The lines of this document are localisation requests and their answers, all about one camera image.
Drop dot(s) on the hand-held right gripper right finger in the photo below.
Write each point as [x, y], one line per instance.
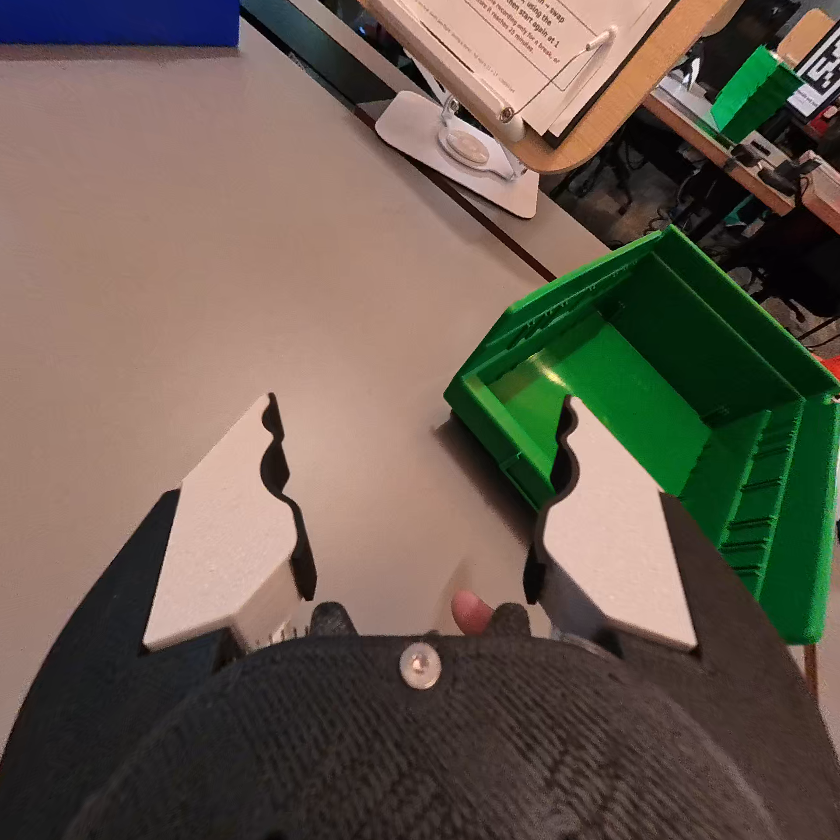
[617, 551]

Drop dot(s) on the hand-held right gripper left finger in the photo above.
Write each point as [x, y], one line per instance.
[223, 544]

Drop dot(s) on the green storage bin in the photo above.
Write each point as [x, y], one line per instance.
[754, 95]

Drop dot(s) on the blue plastic bin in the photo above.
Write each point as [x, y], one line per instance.
[118, 19]

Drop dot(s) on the white stand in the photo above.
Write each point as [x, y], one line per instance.
[420, 131]

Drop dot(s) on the black white tag sign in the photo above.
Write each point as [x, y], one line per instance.
[820, 72]

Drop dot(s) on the green plastic bin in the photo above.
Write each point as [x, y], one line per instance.
[656, 394]

